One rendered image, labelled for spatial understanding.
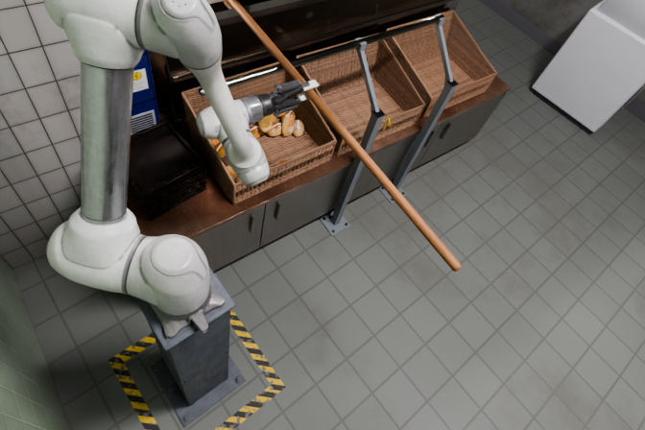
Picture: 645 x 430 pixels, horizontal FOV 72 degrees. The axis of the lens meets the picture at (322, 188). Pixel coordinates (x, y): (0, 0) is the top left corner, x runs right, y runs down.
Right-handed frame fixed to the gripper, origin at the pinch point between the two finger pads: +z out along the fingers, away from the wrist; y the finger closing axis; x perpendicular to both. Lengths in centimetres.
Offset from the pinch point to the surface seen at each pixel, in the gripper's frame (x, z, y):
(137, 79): -50, -44, 21
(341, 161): -1, 33, 62
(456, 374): 110, 44, 120
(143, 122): -50, -46, 45
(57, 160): -53, -82, 55
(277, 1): -54, 20, 3
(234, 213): 1, -28, 62
